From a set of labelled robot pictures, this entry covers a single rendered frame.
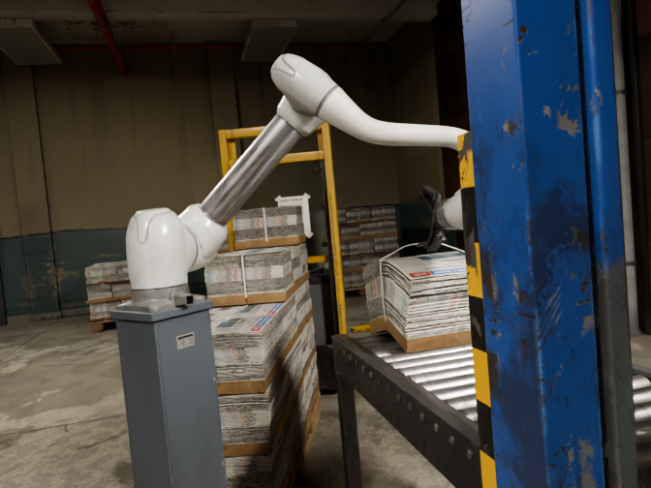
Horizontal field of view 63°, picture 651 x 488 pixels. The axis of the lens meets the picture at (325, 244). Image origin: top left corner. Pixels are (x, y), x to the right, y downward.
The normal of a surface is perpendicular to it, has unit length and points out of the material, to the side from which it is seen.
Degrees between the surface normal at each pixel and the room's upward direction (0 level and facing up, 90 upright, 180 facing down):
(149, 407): 90
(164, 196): 90
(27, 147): 90
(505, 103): 90
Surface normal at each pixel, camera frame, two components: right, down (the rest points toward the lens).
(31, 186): 0.25, 0.03
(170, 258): 0.64, -0.01
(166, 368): 0.79, -0.04
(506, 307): -0.97, 0.10
